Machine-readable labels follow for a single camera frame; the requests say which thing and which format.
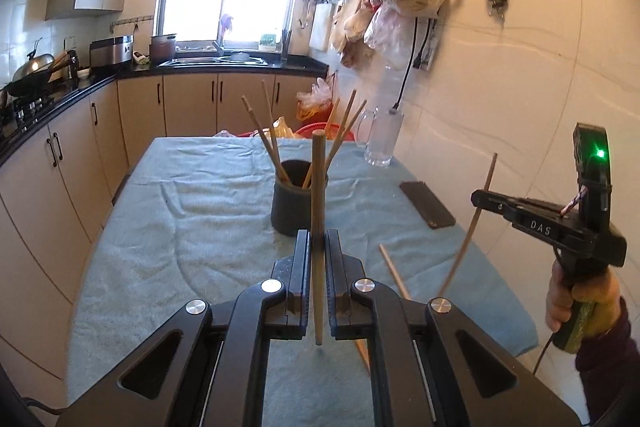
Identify single wooden chopstick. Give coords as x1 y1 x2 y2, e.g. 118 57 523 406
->
437 152 499 298
378 243 412 301
310 132 327 347

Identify white plastic bag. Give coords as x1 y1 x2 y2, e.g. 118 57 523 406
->
364 2 417 68

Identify brown cooking pot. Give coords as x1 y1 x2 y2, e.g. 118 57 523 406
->
150 34 177 64

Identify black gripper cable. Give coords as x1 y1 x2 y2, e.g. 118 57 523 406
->
531 332 557 378

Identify dark grey chopstick holder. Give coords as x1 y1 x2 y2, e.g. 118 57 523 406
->
271 159 329 238

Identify stainless steel appliance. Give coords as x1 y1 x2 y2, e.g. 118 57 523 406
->
90 35 135 68

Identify teal table cloth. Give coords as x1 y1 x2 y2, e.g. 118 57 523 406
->
67 136 540 427

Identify red plastic basin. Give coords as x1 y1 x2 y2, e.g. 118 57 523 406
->
235 121 359 142

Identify black kitchen countertop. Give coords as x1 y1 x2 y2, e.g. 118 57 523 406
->
0 54 329 168

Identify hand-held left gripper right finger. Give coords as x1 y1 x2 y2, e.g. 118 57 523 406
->
325 229 583 427

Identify beige base cabinets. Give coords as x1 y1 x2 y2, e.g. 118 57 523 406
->
0 72 328 378

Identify steel kitchen sink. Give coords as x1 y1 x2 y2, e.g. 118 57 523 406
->
159 54 269 68

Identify yellow plastic bag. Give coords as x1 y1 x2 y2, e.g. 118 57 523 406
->
271 116 297 140

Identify person's right forearm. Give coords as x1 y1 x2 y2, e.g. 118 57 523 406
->
575 297 640 390

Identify white hanging board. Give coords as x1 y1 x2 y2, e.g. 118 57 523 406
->
308 2 335 52

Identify black smartphone in clear case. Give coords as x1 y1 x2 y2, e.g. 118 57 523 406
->
399 180 457 230

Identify plastic bag with brown contents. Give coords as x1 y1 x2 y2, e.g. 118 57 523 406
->
329 0 377 68

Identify person's right hand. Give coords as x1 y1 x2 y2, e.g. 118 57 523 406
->
545 262 622 333

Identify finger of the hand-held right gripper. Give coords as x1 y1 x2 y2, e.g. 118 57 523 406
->
470 189 531 220

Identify gas stove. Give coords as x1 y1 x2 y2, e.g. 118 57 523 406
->
0 94 57 135

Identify steel wok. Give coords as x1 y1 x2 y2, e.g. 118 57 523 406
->
7 39 57 98

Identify black plug with cable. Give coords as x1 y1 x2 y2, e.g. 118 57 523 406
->
389 18 432 115

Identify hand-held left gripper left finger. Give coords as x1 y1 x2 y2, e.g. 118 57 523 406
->
55 229 313 427

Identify white power strip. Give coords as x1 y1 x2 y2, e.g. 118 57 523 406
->
412 19 441 71

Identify bunch of wooden chopsticks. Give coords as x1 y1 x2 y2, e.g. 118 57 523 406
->
241 79 368 190

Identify clear bag with orange contents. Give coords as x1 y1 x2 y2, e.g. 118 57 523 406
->
296 76 335 120

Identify clear glass mug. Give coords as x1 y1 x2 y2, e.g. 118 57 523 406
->
356 107 405 168

